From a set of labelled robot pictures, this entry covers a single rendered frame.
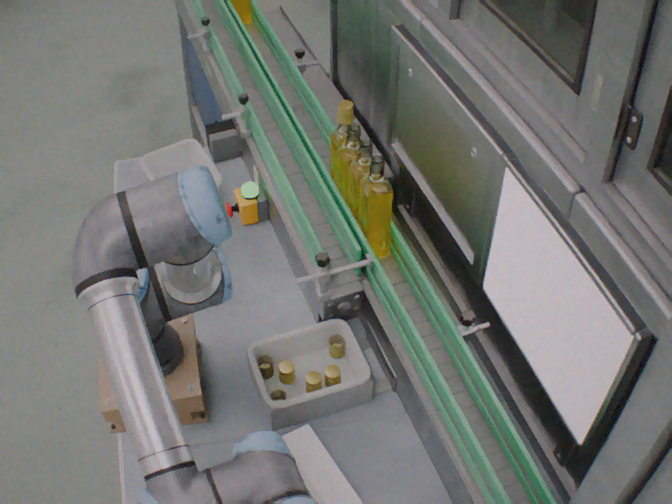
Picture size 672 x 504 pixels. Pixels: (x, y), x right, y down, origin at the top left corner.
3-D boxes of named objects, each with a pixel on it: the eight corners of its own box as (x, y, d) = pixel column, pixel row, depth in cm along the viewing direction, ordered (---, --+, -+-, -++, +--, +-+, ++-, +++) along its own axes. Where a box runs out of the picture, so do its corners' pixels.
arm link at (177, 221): (150, 273, 157) (111, 179, 104) (217, 250, 160) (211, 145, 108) (168, 328, 154) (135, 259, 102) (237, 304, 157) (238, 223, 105)
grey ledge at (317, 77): (393, 203, 201) (395, 170, 192) (361, 212, 198) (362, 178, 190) (282, 31, 262) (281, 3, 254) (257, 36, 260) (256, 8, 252)
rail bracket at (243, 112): (253, 139, 205) (250, 98, 195) (226, 145, 203) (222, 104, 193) (249, 130, 207) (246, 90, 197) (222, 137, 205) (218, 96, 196)
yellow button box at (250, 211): (269, 221, 201) (267, 199, 196) (241, 228, 199) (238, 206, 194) (261, 203, 206) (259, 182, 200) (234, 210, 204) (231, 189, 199)
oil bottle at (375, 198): (389, 255, 175) (394, 182, 160) (366, 261, 174) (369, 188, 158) (380, 238, 179) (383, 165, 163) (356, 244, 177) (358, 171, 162)
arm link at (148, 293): (104, 313, 156) (85, 268, 146) (163, 292, 158) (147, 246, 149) (115, 355, 148) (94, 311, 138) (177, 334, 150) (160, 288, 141)
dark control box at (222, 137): (241, 157, 219) (238, 134, 213) (213, 164, 217) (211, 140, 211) (233, 140, 224) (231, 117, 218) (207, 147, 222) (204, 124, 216)
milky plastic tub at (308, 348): (373, 400, 163) (374, 377, 157) (271, 431, 158) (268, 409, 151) (343, 339, 174) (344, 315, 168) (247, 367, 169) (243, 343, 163)
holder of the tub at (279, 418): (395, 393, 165) (398, 372, 159) (272, 431, 158) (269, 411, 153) (366, 334, 176) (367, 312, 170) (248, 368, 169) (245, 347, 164)
